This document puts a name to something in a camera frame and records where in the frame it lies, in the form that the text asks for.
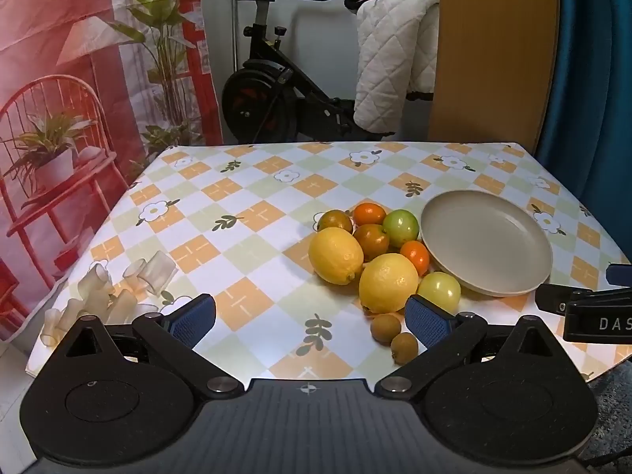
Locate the blue curtain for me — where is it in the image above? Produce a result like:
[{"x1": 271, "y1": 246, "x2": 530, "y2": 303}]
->
[{"x1": 536, "y1": 0, "x2": 632, "y2": 188}]

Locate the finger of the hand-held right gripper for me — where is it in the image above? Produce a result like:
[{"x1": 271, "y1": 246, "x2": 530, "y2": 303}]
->
[
  {"x1": 606, "y1": 263, "x2": 632, "y2": 288},
  {"x1": 534, "y1": 282, "x2": 632, "y2": 316}
]

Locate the small brown kiwi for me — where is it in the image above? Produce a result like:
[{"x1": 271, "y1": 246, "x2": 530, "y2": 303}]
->
[
  {"x1": 370, "y1": 313, "x2": 402, "y2": 344},
  {"x1": 390, "y1": 332, "x2": 419, "y2": 365}
]

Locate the green tomato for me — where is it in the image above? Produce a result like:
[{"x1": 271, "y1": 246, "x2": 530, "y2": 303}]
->
[{"x1": 384, "y1": 209, "x2": 420, "y2": 248}]

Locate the small orange tangerine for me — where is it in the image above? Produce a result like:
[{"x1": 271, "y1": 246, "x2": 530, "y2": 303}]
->
[
  {"x1": 352, "y1": 202, "x2": 387, "y2": 227},
  {"x1": 399, "y1": 240, "x2": 431, "y2": 277}
]

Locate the round wooden board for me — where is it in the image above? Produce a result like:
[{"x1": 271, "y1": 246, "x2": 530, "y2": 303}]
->
[{"x1": 427, "y1": 0, "x2": 561, "y2": 148}]

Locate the greenish brown tangerine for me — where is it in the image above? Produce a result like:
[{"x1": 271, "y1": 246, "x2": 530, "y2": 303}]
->
[{"x1": 316, "y1": 210, "x2": 354, "y2": 234}]

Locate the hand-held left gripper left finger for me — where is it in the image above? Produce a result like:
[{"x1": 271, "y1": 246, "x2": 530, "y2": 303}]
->
[{"x1": 42, "y1": 294, "x2": 245, "y2": 398}]

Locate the pile of translucent plastic cups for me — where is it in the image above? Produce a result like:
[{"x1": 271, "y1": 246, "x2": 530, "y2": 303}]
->
[{"x1": 40, "y1": 250, "x2": 176, "y2": 347}]

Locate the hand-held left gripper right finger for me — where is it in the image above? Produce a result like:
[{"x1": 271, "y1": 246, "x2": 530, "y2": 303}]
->
[{"x1": 374, "y1": 295, "x2": 578, "y2": 401}]

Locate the brownish orange tangerine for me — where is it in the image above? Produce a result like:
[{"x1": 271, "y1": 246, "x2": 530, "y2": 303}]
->
[{"x1": 352, "y1": 224, "x2": 391, "y2": 261}]

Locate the beige round plate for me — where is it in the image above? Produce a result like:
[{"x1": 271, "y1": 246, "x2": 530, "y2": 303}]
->
[{"x1": 420, "y1": 190, "x2": 553, "y2": 298}]

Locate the yellow lemon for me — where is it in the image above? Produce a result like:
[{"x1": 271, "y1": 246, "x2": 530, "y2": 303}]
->
[
  {"x1": 308, "y1": 227, "x2": 365, "y2": 286},
  {"x1": 359, "y1": 253, "x2": 419, "y2": 314}
]

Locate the checkered floral tablecloth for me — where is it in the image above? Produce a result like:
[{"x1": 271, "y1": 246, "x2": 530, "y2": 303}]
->
[{"x1": 24, "y1": 142, "x2": 632, "y2": 391}]

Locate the red printed backdrop cloth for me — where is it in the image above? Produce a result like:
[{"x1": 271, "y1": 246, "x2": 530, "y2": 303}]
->
[{"x1": 0, "y1": 0, "x2": 224, "y2": 341}]

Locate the black exercise bike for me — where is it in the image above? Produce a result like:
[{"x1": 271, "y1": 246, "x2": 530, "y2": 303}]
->
[{"x1": 216, "y1": 0, "x2": 435, "y2": 141}]

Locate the white quilted jacket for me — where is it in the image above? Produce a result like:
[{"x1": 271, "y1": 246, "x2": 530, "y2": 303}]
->
[{"x1": 352, "y1": 0, "x2": 440, "y2": 132}]

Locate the yellow-green tomato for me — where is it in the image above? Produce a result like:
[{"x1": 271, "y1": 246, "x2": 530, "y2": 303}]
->
[{"x1": 417, "y1": 271, "x2": 462, "y2": 314}]

